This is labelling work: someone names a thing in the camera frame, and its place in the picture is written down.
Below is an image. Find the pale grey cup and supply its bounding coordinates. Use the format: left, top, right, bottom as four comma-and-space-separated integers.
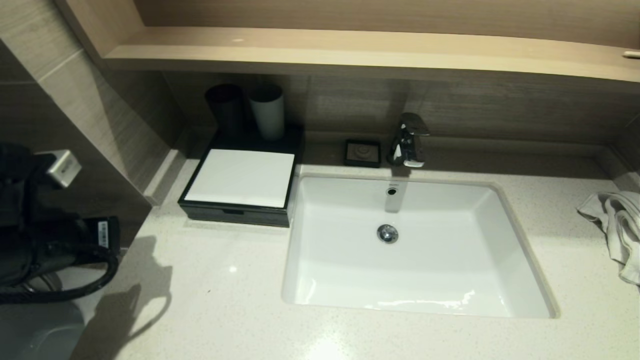
248, 84, 286, 142

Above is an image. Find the black square soap dish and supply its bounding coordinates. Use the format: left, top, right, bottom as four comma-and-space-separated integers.
343, 139, 382, 168

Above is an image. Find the white ceramic sink basin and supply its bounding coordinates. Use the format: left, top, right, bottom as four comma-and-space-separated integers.
281, 173, 558, 319

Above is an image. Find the white glossy tray surface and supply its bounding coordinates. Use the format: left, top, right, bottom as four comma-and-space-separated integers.
184, 149, 296, 209

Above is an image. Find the grey round bin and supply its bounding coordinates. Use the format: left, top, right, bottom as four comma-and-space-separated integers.
0, 300, 85, 360

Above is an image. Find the white plastic device corner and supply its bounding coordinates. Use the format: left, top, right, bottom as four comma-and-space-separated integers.
35, 149, 83, 189

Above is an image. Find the black glossy tray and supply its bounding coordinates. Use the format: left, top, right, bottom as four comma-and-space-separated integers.
181, 202, 291, 228

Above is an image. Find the black amenity tray box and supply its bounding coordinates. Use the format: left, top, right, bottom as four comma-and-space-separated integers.
177, 120, 305, 228

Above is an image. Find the light wooden shelf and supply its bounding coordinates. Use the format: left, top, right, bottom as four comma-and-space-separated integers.
100, 26, 640, 84

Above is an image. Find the black cup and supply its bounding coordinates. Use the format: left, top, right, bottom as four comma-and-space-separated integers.
204, 84, 246, 138

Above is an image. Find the crumpled white towel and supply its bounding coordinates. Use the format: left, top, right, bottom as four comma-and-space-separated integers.
576, 191, 640, 286

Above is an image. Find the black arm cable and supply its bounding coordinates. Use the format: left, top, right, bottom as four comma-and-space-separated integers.
0, 241, 121, 304

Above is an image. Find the chrome faucet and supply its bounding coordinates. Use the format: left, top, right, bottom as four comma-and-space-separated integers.
387, 113, 430, 168

